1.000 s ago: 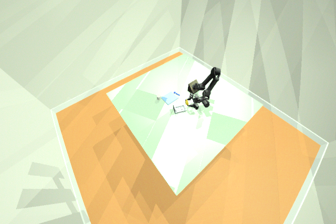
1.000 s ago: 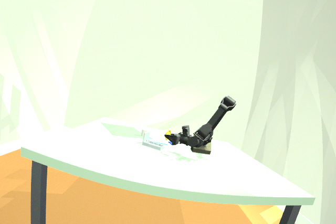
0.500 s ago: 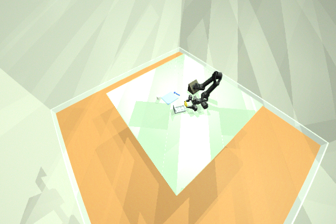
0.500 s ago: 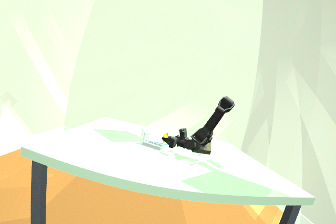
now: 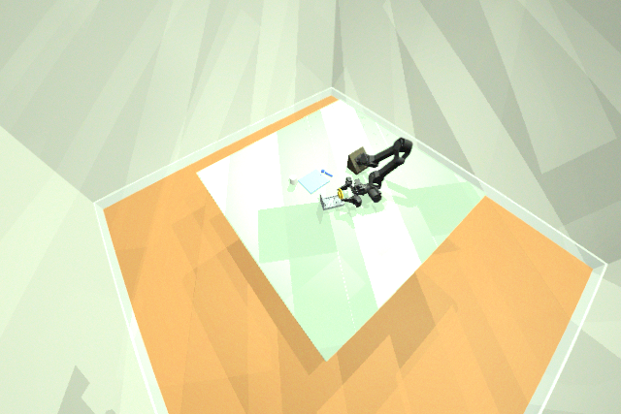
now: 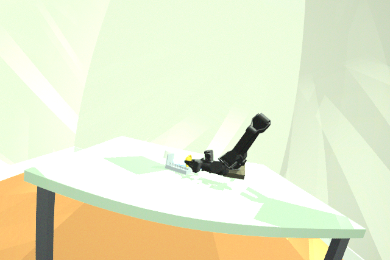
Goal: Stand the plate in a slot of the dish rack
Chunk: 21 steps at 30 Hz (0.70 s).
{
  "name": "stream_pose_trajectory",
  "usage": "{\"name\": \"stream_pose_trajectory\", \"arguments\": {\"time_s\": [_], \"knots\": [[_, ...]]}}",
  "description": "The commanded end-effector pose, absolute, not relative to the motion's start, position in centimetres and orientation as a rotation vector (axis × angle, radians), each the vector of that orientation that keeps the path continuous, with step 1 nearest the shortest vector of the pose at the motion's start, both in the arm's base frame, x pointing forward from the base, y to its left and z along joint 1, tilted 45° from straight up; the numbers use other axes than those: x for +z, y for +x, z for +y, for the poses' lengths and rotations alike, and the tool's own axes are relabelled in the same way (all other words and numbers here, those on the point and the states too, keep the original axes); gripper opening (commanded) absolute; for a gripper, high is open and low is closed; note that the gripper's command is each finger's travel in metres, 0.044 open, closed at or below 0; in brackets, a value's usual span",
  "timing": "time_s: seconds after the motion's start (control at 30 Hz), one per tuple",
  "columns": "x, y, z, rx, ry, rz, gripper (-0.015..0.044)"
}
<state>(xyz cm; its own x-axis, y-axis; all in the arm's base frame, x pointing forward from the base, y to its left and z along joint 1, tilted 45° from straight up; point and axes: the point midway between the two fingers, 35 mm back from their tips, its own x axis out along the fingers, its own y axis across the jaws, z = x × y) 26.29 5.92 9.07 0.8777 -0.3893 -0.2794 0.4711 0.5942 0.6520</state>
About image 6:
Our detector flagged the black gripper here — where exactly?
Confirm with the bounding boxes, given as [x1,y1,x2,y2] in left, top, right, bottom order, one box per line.
[184,158,213,174]

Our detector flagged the white dish rack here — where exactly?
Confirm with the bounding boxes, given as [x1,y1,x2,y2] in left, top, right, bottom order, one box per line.
[165,153,191,175]

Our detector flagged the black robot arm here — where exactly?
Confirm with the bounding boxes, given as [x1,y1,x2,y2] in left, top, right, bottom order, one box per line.
[204,113,271,176]

